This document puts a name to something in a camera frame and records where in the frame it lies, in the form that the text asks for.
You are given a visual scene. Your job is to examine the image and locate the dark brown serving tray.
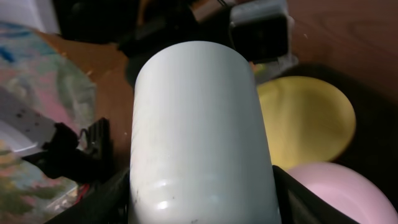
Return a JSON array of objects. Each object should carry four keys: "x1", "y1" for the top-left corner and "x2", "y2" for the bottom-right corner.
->
[{"x1": 279, "y1": 63, "x2": 397, "y2": 208}]

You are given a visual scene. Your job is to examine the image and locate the yellow plate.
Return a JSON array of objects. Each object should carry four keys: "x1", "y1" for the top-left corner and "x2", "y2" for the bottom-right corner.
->
[{"x1": 257, "y1": 77, "x2": 356, "y2": 170}]

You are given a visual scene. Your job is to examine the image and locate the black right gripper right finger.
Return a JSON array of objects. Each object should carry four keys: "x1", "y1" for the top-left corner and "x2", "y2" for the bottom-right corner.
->
[{"x1": 272, "y1": 166, "x2": 358, "y2": 224}]

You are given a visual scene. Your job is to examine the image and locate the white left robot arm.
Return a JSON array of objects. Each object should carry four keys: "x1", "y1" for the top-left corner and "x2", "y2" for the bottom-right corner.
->
[{"x1": 1, "y1": 1, "x2": 289, "y2": 184}]

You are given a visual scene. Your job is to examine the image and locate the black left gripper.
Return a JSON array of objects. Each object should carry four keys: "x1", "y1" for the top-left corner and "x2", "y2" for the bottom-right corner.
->
[{"x1": 119, "y1": 1, "x2": 290, "y2": 86}]

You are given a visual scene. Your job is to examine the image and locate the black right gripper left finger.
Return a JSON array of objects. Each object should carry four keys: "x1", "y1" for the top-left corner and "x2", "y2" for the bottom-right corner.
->
[{"x1": 45, "y1": 169, "x2": 129, "y2": 224}]

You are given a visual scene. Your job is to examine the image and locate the clear plastic waste bin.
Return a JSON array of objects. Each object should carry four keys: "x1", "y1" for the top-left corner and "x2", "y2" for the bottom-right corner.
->
[{"x1": 254, "y1": 54, "x2": 299, "y2": 85}]

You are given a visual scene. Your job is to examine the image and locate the pale green cup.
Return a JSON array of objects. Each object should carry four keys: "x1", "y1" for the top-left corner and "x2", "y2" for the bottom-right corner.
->
[{"x1": 130, "y1": 41, "x2": 281, "y2": 223}]

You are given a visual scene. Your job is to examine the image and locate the pink bowl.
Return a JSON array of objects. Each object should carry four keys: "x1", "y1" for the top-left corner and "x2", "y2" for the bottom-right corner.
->
[{"x1": 288, "y1": 162, "x2": 397, "y2": 224}]

